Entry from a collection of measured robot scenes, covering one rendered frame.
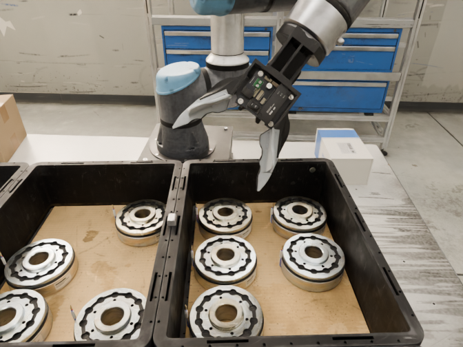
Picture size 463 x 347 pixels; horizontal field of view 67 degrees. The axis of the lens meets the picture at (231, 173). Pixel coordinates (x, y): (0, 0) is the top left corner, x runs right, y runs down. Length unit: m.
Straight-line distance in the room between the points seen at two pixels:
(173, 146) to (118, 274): 0.44
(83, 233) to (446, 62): 3.41
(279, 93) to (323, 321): 0.33
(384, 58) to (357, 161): 1.59
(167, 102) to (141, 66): 2.59
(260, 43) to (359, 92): 0.76
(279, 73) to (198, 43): 2.02
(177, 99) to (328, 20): 0.52
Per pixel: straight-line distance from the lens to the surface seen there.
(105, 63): 3.62
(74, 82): 3.82
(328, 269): 0.59
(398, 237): 0.95
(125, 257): 0.66
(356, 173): 1.07
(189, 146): 0.97
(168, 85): 0.90
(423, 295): 0.84
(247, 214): 0.67
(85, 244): 0.70
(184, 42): 2.46
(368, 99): 2.64
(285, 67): 0.44
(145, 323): 0.44
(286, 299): 0.58
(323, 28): 0.47
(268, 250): 0.64
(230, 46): 0.93
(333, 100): 2.58
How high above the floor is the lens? 1.28
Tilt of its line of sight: 33 degrees down
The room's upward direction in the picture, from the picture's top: straight up
